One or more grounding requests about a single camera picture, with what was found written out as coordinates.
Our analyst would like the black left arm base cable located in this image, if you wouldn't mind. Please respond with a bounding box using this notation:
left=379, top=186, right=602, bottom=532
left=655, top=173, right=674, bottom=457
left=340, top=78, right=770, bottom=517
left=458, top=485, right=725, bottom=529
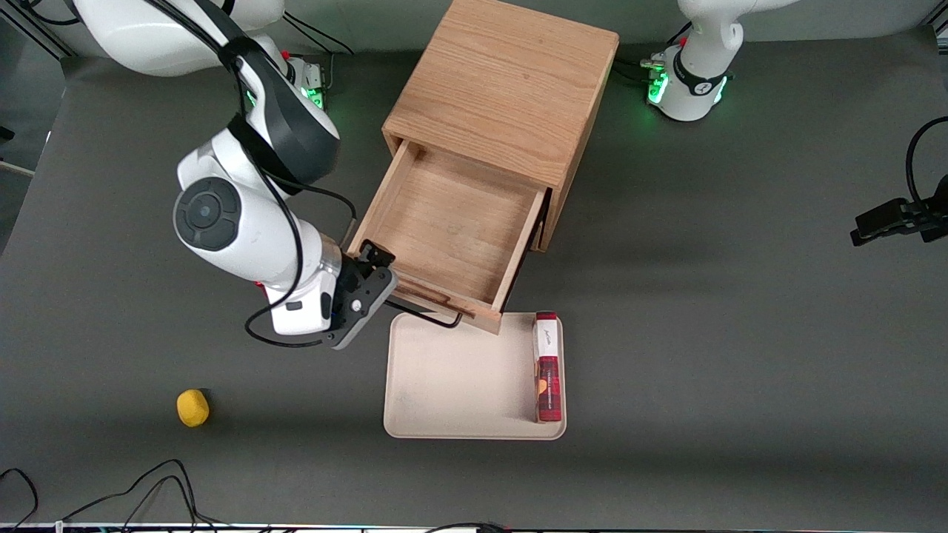
left=613, top=22, right=693, bottom=84

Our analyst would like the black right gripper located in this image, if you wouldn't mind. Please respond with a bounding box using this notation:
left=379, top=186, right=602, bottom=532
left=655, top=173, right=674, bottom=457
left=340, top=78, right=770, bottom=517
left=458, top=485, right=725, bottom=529
left=330, top=243, right=395, bottom=330

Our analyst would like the black drawer handle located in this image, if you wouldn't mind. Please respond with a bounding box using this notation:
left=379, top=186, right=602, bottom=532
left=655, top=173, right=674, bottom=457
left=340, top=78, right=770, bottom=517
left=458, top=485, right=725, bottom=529
left=384, top=295, right=464, bottom=329

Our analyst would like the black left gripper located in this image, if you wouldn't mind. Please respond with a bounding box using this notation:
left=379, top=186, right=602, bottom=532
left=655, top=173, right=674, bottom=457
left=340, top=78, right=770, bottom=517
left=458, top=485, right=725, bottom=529
left=850, top=174, right=948, bottom=247

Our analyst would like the beige plastic tray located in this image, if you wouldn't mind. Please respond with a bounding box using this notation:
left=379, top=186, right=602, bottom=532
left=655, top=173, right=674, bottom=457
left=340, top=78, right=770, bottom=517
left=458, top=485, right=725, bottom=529
left=383, top=312, right=567, bottom=440

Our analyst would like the wooden drawer cabinet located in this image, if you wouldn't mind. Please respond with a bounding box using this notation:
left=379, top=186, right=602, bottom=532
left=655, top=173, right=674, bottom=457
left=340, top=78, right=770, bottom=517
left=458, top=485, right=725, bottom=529
left=381, top=0, right=620, bottom=252

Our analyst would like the black right arm base cable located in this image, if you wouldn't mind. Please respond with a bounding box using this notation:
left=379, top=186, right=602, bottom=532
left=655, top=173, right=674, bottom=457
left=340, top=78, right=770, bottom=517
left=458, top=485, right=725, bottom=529
left=281, top=11, right=356, bottom=93

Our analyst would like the wooden board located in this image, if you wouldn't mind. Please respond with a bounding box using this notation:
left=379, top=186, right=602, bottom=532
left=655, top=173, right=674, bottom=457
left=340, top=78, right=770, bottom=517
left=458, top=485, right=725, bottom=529
left=347, top=138, right=553, bottom=335

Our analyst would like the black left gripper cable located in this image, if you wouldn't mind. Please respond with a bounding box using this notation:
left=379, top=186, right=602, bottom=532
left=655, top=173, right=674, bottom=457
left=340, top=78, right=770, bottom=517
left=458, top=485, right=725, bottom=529
left=907, top=116, right=948, bottom=209

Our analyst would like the black arm base cable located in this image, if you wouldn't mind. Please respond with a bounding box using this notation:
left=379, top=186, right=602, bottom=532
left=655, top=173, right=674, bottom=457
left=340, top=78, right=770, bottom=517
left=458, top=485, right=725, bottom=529
left=281, top=11, right=356, bottom=93
left=613, top=22, right=693, bottom=84

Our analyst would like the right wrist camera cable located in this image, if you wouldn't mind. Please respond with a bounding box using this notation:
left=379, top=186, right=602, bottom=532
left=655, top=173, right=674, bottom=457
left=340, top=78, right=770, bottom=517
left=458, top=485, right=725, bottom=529
left=144, top=0, right=358, bottom=349

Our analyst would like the yellow lemon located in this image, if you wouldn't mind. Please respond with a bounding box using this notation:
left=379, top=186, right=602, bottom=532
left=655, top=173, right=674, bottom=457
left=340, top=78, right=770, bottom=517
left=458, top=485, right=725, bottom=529
left=176, top=389, right=210, bottom=429

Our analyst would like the red tartan shortbread box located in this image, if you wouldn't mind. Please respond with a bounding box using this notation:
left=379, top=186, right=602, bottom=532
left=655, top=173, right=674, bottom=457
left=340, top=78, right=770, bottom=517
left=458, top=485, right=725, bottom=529
left=533, top=311, right=564, bottom=423

